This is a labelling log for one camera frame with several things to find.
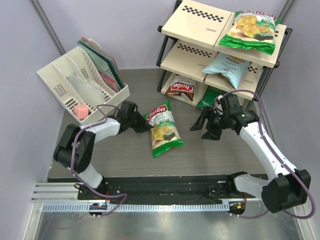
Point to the aluminium rail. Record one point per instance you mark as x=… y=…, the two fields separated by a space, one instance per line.
x=62 y=197

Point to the cream plastic file organizer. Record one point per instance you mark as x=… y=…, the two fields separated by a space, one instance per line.
x=74 y=80

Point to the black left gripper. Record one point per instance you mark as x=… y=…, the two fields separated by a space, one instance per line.
x=143 y=125

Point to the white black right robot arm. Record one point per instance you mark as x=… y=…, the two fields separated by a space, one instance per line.
x=286 y=186

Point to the brown Chuba cassava chips bag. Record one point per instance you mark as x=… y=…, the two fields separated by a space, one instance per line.
x=182 y=87

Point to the cream three-tier shelf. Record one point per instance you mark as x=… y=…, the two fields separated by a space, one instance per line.
x=191 y=41

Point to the green Chuba cassava chips bag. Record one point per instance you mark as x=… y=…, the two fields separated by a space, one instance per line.
x=252 y=30

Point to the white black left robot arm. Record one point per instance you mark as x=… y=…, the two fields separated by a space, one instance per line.
x=75 y=148

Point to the pink cube block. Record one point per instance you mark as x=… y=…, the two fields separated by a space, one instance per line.
x=81 y=111

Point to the light blue cassava chips bag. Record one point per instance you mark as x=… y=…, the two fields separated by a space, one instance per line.
x=231 y=67

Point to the dark green onion chips bag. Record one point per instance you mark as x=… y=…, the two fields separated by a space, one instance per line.
x=209 y=97

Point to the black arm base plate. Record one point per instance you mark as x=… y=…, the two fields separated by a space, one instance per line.
x=204 y=193

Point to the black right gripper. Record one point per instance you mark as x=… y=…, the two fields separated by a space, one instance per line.
x=212 y=133

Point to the green and pink folders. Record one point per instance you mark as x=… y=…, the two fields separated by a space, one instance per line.
x=104 y=62

